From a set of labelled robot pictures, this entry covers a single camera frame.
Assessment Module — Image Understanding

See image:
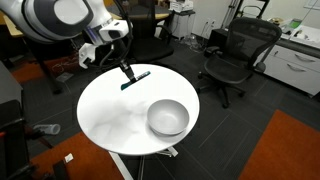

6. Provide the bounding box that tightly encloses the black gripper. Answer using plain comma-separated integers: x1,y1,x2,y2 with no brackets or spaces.
110,39,138,84

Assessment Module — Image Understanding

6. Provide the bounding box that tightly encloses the teal and black marker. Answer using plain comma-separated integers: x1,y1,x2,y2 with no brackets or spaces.
120,70,152,91

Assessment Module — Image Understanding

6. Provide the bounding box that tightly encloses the white bowl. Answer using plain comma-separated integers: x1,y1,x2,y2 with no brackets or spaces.
146,98,191,137

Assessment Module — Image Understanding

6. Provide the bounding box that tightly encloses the white round table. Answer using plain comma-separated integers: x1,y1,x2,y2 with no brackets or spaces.
76,63,201,180

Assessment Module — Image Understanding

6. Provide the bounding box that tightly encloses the light wooden table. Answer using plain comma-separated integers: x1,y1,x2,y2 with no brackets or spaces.
108,11,171,22

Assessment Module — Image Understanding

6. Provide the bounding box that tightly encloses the white small cabinet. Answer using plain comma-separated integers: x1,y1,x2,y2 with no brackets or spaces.
170,10,196,40

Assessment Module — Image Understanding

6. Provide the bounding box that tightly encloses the white printer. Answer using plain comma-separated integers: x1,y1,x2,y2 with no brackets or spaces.
168,0,195,14

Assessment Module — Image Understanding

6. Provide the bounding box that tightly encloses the black floor box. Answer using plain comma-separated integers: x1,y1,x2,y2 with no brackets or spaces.
207,28,232,58

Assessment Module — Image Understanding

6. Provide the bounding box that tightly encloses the clear plastic bottle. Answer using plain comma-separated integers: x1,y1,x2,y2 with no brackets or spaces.
33,123,62,136

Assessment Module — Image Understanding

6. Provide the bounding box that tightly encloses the black mesh office chair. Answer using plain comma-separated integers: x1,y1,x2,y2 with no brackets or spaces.
197,17,283,109

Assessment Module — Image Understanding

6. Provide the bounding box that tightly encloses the light wooden desk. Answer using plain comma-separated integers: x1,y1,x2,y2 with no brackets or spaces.
0,11,26,38

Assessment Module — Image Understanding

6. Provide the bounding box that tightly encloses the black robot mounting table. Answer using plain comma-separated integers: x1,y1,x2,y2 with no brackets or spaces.
0,61,36,180

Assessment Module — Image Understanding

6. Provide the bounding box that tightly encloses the white drawer cabinet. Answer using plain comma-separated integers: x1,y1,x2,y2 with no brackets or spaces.
261,44,320,98

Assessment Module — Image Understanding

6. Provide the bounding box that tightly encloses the green item on desk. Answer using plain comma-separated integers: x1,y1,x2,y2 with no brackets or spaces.
288,18,303,30

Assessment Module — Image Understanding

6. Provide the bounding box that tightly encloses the white desk top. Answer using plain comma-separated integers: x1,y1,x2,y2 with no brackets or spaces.
275,16,320,50

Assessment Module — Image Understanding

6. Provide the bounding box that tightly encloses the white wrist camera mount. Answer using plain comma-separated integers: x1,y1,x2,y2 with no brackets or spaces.
78,42,98,70

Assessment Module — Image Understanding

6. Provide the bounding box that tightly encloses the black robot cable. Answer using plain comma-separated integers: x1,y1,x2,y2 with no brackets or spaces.
99,0,135,69

